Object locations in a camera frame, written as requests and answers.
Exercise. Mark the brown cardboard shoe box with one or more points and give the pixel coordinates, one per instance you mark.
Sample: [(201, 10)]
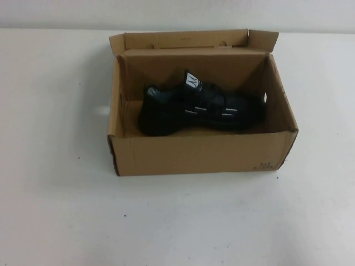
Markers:
[(199, 155)]

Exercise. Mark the black knit sneaker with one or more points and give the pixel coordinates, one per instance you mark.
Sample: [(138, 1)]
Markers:
[(177, 116)]

